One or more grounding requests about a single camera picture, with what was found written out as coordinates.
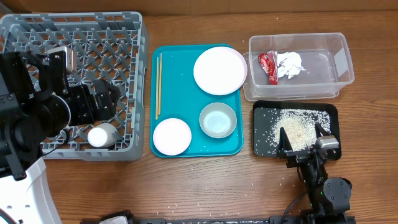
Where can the grey dish rack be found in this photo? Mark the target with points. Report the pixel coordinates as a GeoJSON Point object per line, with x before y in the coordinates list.
{"type": "Point", "coordinates": [112, 46]}

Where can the white cup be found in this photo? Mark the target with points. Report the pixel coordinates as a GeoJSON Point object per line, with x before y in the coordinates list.
{"type": "Point", "coordinates": [102, 135]}

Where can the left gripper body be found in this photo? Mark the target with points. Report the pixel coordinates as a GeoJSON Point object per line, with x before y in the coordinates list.
{"type": "Point", "coordinates": [82, 111]}

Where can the black tray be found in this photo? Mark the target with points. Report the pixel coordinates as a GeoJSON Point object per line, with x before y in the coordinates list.
{"type": "Point", "coordinates": [330, 109]}

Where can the grey bowl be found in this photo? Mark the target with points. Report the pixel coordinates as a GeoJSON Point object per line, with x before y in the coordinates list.
{"type": "Point", "coordinates": [218, 120]}

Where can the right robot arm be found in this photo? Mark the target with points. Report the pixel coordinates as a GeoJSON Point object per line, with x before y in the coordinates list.
{"type": "Point", "coordinates": [328, 196]}

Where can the large white plate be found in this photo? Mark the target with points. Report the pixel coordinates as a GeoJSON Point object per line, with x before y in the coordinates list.
{"type": "Point", "coordinates": [220, 70]}

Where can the teal serving tray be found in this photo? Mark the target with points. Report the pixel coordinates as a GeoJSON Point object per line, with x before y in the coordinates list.
{"type": "Point", "coordinates": [183, 99]}

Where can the pile of rice grains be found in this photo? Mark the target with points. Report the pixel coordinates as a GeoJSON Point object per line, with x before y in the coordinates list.
{"type": "Point", "coordinates": [298, 124]}

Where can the white napkin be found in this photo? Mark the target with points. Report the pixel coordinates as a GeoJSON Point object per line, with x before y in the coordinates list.
{"type": "Point", "coordinates": [289, 64]}

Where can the small white pink bowl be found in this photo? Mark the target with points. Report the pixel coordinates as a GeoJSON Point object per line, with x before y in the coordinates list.
{"type": "Point", "coordinates": [172, 136]}

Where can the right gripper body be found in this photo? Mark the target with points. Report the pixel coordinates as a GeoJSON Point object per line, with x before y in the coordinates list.
{"type": "Point", "coordinates": [302, 157]}

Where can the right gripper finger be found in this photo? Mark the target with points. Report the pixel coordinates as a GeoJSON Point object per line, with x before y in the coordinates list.
{"type": "Point", "coordinates": [284, 143]}
{"type": "Point", "coordinates": [320, 132]}

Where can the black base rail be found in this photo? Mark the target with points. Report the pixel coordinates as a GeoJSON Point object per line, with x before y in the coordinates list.
{"type": "Point", "coordinates": [127, 217]}

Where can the red snack wrapper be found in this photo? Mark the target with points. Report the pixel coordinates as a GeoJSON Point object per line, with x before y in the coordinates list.
{"type": "Point", "coordinates": [268, 63]}

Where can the left wooden chopstick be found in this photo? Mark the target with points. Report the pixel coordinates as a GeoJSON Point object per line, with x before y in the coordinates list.
{"type": "Point", "coordinates": [157, 91]}

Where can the clear plastic bin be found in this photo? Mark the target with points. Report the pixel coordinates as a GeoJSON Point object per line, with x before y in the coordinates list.
{"type": "Point", "coordinates": [326, 61]}

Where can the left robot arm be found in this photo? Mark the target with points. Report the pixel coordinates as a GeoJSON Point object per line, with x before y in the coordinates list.
{"type": "Point", "coordinates": [38, 103]}

